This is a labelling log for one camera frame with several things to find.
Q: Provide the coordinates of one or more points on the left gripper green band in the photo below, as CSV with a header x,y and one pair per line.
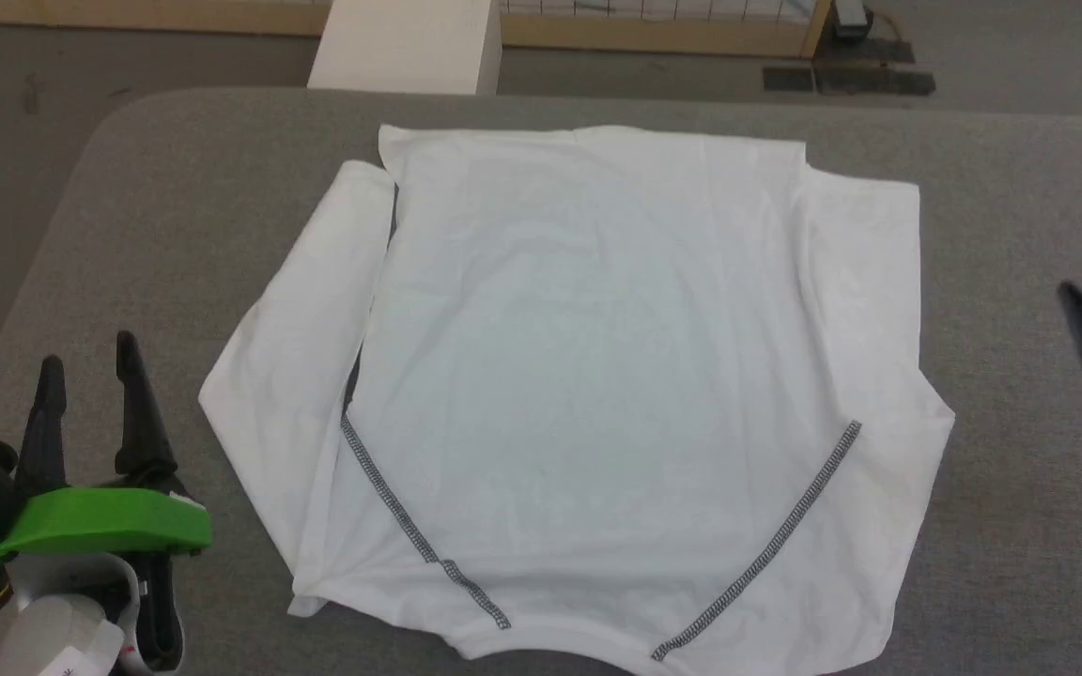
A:
x,y
100,526

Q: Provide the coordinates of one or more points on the white garment with grey stitching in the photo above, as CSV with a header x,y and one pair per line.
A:
x,y
597,376

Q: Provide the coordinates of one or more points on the large dark floor mat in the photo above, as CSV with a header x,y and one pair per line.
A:
x,y
874,82

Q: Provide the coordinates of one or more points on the grey stand foot black caster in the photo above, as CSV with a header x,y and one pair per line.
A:
x,y
851,17

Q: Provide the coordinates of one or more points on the small dark floor mat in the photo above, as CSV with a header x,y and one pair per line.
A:
x,y
788,79

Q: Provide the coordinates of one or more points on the white rectangular box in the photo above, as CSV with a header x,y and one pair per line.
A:
x,y
405,47

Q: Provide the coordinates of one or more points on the lemon print screen wooden frame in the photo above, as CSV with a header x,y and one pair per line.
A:
x,y
644,28

